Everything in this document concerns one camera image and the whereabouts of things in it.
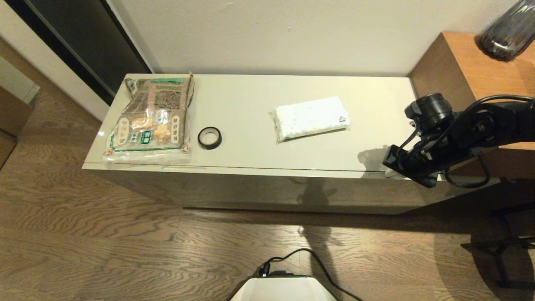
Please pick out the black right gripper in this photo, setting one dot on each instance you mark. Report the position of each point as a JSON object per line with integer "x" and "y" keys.
{"x": 418, "y": 165}

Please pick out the white patterned tissue pack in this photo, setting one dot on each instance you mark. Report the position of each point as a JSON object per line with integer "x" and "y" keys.
{"x": 309, "y": 118}

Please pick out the black tape roll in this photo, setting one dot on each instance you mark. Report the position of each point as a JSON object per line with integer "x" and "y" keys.
{"x": 205, "y": 144}

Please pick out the brown granule drink bag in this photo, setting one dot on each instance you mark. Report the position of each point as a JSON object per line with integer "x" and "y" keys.
{"x": 150, "y": 121}

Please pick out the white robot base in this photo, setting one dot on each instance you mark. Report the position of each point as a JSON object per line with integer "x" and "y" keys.
{"x": 284, "y": 290}

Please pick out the brown wooden side cabinet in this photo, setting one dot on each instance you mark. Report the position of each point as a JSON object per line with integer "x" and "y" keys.
{"x": 464, "y": 62}

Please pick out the black metal stand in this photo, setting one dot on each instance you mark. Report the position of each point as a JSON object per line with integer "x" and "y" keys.
{"x": 501, "y": 251}

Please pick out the dark glass vase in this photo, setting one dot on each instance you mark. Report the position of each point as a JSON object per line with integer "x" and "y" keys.
{"x": 505, "y": 35}

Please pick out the beige glossy cabinet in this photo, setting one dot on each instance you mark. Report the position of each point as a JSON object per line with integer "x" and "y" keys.
{"x": 259, "y": 108}

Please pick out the dark door panel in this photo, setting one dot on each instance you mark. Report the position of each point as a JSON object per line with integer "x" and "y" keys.
{"x": 92, "y": 46}

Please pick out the light wooden furniture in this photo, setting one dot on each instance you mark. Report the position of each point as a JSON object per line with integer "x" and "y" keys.
{"x": 10, "y": 121}

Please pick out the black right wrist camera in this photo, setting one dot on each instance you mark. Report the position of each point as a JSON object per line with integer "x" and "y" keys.
{"x": 432, "y": 109}

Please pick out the white door frame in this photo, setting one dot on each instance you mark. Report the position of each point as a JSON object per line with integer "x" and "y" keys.
{"x": 50, "y": 62}

